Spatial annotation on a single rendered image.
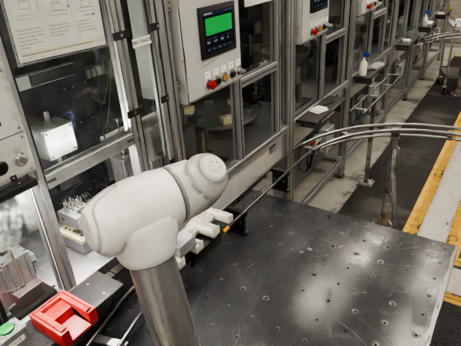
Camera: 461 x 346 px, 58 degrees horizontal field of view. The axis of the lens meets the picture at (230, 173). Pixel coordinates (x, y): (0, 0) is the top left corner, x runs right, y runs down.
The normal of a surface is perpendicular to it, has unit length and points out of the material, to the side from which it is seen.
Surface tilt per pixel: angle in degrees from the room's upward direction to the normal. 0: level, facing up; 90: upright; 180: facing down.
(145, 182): 19
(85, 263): 0
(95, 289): 0
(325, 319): 0
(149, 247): 81
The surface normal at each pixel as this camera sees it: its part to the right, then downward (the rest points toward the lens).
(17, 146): 0.83, 0.21
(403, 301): -0.06, -0.88
